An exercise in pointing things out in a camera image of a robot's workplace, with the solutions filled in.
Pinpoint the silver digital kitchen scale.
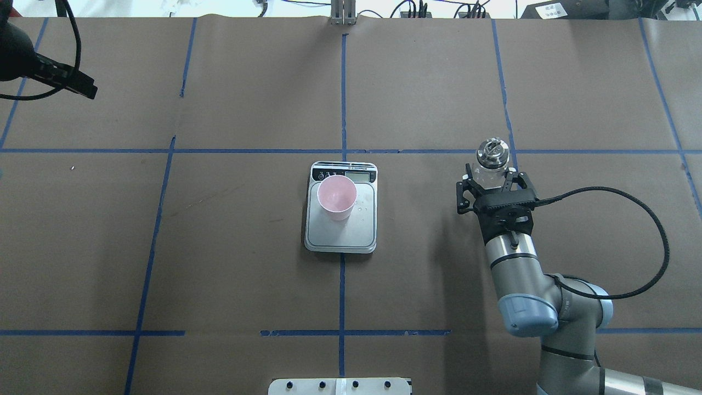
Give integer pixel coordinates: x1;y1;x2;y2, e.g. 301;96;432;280
304;161;378;253

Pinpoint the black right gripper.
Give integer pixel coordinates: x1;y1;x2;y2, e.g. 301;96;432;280
456;164;536;242

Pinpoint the clear glass sauce bottle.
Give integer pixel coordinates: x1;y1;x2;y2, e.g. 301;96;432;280
471;137;511;190

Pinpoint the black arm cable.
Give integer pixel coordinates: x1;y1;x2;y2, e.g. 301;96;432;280
530;187;671;300
0;0;83;101

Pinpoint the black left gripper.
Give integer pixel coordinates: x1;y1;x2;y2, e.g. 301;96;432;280
1;19;98;100

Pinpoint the black box with label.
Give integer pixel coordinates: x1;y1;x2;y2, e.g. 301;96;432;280
519;1;610;20

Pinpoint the aluminium frame post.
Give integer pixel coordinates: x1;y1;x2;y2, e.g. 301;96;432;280
329;0;358;26

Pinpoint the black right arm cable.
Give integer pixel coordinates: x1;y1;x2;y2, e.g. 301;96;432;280
530;187;671;300

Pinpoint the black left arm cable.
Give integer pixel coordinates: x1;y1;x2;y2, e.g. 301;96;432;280
0;0;83;101

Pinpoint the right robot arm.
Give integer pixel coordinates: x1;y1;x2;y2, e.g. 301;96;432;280
456;164;700;394

